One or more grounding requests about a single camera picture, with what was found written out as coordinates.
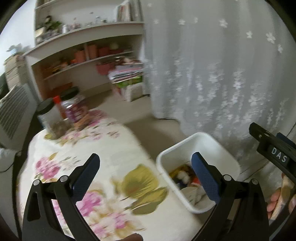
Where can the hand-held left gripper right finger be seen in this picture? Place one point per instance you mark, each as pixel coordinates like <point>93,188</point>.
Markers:
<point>205,178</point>

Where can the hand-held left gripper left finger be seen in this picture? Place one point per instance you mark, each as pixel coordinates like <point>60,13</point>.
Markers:
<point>86,176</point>

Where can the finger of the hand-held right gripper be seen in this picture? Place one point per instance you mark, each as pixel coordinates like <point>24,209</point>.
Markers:
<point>288,142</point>
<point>259,132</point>

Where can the white plastic bin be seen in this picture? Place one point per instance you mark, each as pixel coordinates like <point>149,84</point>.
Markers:
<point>185,148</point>

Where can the person's right hand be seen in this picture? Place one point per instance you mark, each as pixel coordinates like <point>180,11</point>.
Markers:
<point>274,201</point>

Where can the floral tablecloth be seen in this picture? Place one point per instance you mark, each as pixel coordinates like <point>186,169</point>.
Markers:
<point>115,148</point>

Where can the clear jar with purple label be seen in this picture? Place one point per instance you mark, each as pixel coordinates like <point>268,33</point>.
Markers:
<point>74,111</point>

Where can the clear jar with blue label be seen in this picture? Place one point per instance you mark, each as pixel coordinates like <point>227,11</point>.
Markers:
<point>49,115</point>

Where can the grey sofa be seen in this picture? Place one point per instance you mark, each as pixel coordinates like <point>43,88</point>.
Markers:
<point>27,129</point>

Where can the red bottle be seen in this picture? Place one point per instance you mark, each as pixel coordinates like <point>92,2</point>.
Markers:
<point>57,102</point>

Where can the white lace curtain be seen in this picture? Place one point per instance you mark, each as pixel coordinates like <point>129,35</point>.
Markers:
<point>208,69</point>

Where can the white fluffy bundle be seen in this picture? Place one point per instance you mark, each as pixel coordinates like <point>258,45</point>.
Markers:
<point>136,92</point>

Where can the striped sofa cover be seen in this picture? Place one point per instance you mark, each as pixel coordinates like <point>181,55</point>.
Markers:
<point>13,109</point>

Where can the green box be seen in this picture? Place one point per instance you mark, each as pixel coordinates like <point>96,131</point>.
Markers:
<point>129,82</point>

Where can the pink basket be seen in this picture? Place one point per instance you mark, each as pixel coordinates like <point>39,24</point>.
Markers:
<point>104,69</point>

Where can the stack of papers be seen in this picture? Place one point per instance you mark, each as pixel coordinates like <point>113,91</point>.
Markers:
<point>127,71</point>

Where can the stack of books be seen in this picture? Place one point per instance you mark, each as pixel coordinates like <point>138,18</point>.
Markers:
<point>16,71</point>

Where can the tissue box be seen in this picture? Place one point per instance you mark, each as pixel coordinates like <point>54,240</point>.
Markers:
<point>15,49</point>

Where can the white bookshelf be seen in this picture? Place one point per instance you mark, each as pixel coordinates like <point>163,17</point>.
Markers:
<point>92,29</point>

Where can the small potted plant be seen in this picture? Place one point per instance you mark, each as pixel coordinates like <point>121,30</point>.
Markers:
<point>53,25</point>

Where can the row of upright books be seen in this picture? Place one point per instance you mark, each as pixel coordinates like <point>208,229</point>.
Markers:
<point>127,11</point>

